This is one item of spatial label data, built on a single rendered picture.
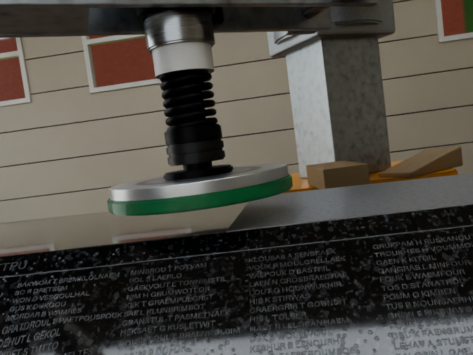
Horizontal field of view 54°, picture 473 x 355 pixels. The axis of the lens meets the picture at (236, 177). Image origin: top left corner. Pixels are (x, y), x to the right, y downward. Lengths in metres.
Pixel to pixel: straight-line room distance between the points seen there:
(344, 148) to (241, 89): 5.48
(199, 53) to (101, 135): 6.62
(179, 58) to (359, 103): 0.85
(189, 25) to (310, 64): 0.82
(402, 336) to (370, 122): 0.96
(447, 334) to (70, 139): 7.03
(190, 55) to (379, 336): 0.34
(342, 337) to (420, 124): 6.55
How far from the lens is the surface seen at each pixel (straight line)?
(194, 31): 0.54
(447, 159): 1.27
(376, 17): 1.34
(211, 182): 0.46
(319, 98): 1.30
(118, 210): 0.51
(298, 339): 0.43
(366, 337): 0.44
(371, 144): 1.34
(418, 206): 0.52
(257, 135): 6.67
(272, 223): 0.50
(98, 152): 7.17
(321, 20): 0.71
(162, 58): 0.55
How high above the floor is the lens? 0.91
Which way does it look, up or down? 4 degrees down
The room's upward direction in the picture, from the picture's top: 7 degrees counter-clockwise
